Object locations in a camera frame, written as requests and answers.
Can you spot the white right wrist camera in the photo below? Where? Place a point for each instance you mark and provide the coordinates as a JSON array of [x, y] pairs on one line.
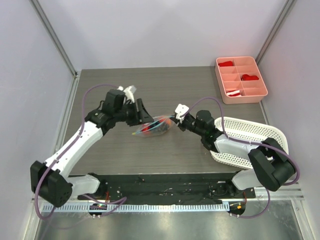
[[180, 112]]

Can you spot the red white cloth front compartment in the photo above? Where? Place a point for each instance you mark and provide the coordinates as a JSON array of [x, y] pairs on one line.
[[233, 93]]

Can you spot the pink divided organizer tray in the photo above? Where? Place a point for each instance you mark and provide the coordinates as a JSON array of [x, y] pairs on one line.
[[239, 80]]

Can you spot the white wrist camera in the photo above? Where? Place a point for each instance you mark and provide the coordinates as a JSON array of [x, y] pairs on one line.
[[129, 92], [180, 112]]

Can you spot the red cloth in middle compartment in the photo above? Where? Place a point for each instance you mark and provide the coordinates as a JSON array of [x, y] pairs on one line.
[[247, 77]]

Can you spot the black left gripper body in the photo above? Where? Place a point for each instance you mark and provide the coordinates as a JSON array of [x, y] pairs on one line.
[[128, 113]]

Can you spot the white slotted cable duct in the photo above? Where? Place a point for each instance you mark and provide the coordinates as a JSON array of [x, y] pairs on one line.
[[81, 207]]

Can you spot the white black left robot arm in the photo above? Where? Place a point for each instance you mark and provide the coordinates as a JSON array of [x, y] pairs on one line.
[[51, 179]]

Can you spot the red fake pepper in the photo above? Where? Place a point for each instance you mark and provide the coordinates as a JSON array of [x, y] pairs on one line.
[[148, 130]]

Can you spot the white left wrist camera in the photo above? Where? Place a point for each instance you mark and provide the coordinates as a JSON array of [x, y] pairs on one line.
[[129, 92]]

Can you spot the clear zip top bag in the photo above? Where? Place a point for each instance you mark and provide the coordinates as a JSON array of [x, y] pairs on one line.
[[158, 120]]

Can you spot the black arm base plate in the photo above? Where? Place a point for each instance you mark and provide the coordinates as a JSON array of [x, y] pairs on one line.
[[170, 189]]

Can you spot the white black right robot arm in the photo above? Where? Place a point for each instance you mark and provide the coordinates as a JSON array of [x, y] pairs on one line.
[[271, 166]]

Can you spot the red cloth in compartment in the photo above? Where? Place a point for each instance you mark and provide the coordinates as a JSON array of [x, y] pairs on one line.
[[247, 77], [228, 63]]

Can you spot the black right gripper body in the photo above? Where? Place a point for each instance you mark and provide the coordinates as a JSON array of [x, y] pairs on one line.
[[183, 121]]

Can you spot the white perforated plastic basket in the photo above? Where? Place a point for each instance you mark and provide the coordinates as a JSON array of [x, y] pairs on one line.
[[250, 131]]

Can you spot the dark fake grape bunch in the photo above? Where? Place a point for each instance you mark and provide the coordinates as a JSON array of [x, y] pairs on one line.
[[163, 128]]

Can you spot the red cloth in back compartment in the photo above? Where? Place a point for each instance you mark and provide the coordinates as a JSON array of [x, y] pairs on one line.
[[228, 63]]

